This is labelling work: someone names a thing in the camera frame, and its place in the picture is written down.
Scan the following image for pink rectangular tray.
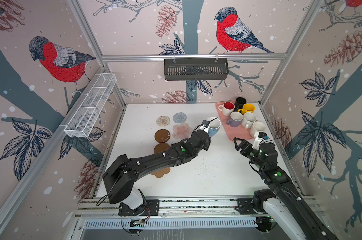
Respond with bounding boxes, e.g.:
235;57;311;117
216;102;254;141

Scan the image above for pink flower resin coaster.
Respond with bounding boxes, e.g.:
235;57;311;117
172;123;193;140

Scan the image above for light blue mug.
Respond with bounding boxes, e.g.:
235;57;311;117
207;117;222;137

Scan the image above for blue woven round coaster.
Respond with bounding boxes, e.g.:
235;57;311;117
173;112;187;124

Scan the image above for dark brown scratched round coaster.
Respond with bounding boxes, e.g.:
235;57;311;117
155;129;171;143

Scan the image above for beige woven round coaster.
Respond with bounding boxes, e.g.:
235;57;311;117
156;116;171;127

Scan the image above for brown wooden round coaster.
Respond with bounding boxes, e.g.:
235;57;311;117
154;143;170;154

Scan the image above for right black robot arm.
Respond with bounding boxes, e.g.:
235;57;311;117
234;138;337;240

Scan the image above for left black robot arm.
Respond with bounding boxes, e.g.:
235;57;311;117
103;130;212;214

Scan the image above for small white cup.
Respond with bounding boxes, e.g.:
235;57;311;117
226;112;243;128

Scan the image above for yellow mug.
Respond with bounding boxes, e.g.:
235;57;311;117
238;104;256;115

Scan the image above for white mug red inside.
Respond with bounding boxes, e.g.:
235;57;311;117
218;102;235;117

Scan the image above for black mug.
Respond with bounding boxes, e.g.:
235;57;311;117
234;97;247;112

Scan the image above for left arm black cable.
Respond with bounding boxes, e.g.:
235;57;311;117
193;116;220;133

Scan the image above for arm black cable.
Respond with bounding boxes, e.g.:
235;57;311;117
193;116;220;133
264;128;287;145

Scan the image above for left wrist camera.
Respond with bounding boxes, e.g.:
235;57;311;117
197;120;210;133

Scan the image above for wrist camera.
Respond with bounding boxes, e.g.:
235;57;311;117
253;131;269;150
197;120;210;133

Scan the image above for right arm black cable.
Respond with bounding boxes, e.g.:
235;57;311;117
264;128;287;145

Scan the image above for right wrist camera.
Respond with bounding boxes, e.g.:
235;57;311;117
253;131;269;150

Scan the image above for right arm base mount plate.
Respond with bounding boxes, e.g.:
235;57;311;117
235;196;278;215

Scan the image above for black hanging wire basket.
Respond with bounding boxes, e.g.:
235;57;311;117
164;59;229;81

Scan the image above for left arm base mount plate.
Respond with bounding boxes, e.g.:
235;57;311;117
118;200;160;217

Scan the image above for white mesh wire shelf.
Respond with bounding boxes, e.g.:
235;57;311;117
64;73;117;138

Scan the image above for aluminium front rail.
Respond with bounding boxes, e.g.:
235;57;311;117
74;196;253;218

